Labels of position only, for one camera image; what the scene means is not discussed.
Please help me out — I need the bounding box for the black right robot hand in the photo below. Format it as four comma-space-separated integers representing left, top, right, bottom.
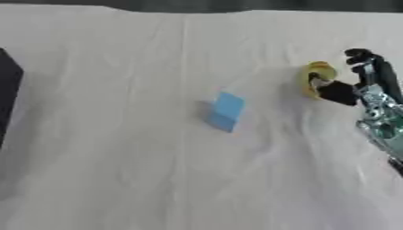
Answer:
307, 48, 403, 107

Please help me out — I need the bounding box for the yellow ring toy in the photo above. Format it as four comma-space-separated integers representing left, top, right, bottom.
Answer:
299, 60, 339, 99

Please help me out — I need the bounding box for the black box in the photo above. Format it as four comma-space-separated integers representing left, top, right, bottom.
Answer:
0, 48, 25, 147

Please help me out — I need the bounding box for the light blue block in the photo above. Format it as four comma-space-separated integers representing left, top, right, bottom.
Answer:
202, 91, 247, 134

